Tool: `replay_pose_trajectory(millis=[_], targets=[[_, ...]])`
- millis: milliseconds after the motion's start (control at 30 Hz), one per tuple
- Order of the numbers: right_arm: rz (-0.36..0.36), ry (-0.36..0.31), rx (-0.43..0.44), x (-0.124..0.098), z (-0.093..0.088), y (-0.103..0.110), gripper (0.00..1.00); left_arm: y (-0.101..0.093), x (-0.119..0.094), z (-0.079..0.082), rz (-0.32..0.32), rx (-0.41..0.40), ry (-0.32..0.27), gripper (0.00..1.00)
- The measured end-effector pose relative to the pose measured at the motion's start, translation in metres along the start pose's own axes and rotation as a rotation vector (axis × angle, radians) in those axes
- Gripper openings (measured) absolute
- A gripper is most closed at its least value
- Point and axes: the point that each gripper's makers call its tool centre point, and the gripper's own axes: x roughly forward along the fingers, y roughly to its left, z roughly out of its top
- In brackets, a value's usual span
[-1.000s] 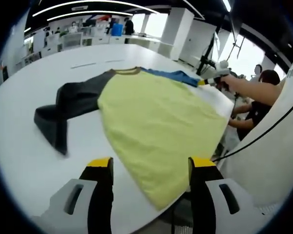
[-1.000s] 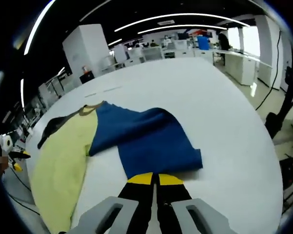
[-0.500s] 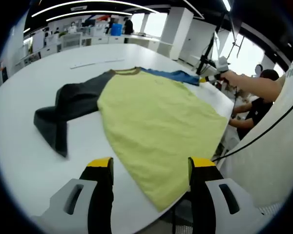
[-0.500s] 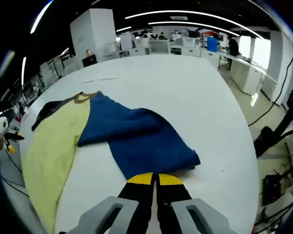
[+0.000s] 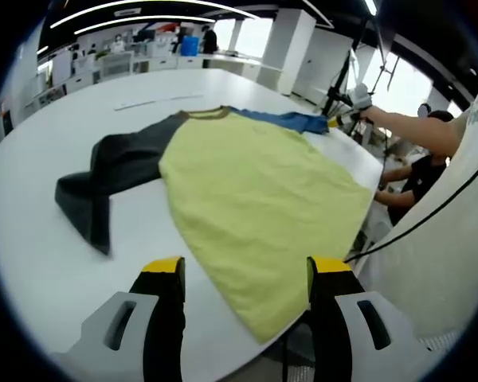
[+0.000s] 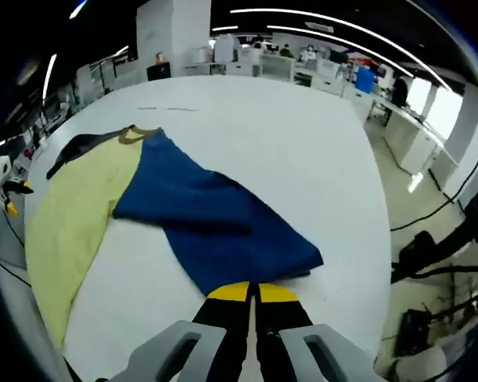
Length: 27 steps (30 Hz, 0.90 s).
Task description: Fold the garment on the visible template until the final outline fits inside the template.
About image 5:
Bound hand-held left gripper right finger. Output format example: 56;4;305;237
306;255;439;382

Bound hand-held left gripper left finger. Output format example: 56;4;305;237
51;256;188;382

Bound yellow grey blue garment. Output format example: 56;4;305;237
54;105;374;345

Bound person's right hand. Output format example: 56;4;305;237
360;106;383;125

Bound black tripod stand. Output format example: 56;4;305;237
322;23;399;116

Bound white square pillar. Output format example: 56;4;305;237
262;10;315;95

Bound person's white printed shirt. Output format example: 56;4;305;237
358;85;478;339

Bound blue plastic bin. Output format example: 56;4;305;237
182;35;202;56

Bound white shelf cart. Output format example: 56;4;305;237
101;53;132;79

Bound curved grey ceiling rail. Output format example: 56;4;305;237
300;0;335;29

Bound black cable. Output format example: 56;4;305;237
343;150;478;263

